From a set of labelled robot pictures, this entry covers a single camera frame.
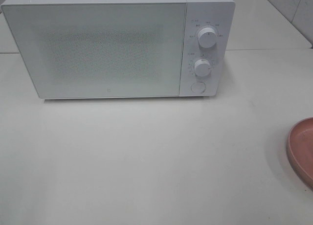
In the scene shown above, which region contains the white round door button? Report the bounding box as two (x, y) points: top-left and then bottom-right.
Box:
(191, 82), (206, 94)

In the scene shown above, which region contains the white round knob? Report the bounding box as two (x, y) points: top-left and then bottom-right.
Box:
(197, 25), (218, 49)
(194, 59), (212, 77)

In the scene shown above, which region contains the white microwave door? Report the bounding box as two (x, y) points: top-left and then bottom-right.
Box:
(2, 3), (186, 99)

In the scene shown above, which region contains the pink round plate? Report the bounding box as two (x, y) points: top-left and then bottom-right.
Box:
(286, 117), (313, 188)

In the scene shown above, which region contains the white microwave oven body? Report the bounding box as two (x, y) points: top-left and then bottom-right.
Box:
(1, 0), (235, 97)

